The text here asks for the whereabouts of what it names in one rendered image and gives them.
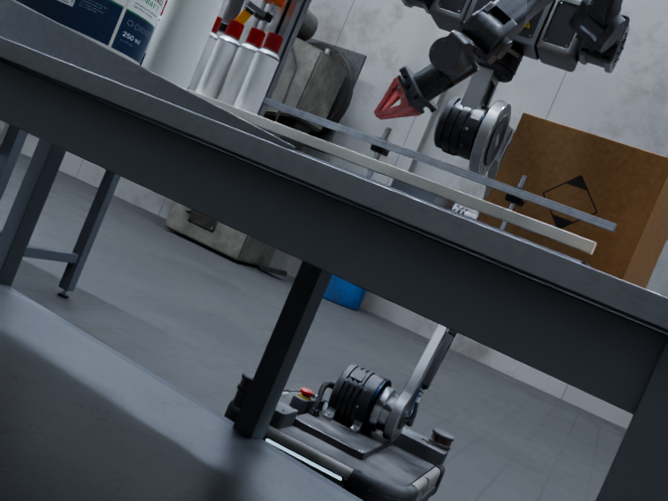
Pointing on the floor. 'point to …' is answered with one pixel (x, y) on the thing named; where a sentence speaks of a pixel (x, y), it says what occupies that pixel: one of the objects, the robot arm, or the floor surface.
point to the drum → (344, 293)
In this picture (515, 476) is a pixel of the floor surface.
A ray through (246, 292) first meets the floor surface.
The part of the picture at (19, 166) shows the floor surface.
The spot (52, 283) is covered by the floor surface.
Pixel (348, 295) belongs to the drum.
